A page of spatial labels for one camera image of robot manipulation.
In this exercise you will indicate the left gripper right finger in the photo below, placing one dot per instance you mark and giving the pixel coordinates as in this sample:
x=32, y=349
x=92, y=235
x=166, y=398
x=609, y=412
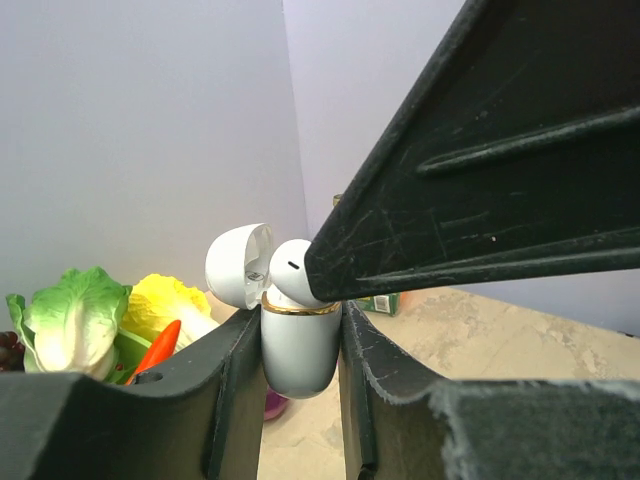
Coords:
x=402, y=420

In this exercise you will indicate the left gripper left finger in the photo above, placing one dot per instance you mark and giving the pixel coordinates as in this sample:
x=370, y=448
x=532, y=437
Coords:
x=198, y=415

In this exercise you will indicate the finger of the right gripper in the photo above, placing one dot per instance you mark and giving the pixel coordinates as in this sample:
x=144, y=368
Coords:
x=515, y=155

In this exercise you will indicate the white gold-rimmed charging case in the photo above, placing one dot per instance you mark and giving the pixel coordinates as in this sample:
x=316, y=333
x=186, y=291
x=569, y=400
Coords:
x=300, y=345

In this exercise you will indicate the white stem earbud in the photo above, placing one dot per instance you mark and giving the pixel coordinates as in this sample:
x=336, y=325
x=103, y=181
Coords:
x=289, y=275

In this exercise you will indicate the purple onion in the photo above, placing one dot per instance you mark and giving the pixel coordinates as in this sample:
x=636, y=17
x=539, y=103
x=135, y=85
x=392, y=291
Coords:
x=275, y=404

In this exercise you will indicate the orange carrot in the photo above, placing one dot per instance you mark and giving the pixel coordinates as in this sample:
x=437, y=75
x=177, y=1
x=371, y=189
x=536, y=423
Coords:
x=160, y=350

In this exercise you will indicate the green plastic tray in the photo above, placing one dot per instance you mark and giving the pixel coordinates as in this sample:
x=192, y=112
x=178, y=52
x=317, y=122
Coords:
x=130, y=349

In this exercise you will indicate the orange green juice carton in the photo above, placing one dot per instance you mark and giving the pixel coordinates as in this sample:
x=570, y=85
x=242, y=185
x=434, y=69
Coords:
x=386, y=304

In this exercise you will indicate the yellow cabbage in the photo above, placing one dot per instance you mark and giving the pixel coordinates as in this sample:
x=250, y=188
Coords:
x=157, y=300

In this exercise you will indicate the green lettuce head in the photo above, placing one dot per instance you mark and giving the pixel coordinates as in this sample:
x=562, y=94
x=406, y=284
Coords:
x=72, y=325

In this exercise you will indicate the dark purple grapes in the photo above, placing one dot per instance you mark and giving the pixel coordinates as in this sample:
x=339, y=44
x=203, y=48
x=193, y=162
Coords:
x=12, y=352

